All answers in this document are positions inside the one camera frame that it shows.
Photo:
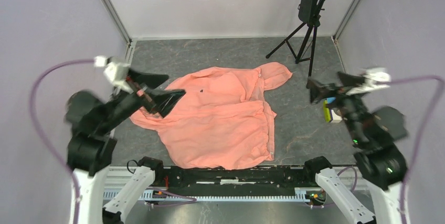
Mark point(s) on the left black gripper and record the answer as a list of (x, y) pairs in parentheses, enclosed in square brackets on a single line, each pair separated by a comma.
[(163, 99)]

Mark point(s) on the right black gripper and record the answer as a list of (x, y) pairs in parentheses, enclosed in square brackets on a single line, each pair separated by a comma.
[(318, 90)]

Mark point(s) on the salmon pink jacket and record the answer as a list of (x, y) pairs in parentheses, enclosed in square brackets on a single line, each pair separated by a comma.
[(223, 120)]

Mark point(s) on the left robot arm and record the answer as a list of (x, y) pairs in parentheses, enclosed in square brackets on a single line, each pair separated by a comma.
[(90, 150)]

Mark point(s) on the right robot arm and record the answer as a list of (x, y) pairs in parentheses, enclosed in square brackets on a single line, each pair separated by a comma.
[(374, 134)]

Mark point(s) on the blue toy block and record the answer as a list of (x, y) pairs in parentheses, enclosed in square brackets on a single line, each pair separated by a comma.
[(330, 100)]

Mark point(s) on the white toy block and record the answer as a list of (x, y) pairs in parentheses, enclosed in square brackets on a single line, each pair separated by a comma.
[(336, 116)]

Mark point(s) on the black music stand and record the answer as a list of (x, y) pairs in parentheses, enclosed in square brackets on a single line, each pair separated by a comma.
[(309, 15)]

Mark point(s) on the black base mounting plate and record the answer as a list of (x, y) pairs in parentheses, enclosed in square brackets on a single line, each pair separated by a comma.
[(275, 180)]

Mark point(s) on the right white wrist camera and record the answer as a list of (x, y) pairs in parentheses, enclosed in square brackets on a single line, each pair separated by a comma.
[(374, 79)]

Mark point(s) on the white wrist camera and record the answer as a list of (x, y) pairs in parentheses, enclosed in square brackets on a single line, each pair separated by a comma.
[(374, 79), (115, 71)]

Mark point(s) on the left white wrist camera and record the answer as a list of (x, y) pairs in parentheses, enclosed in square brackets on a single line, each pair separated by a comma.
[(115, 71)]

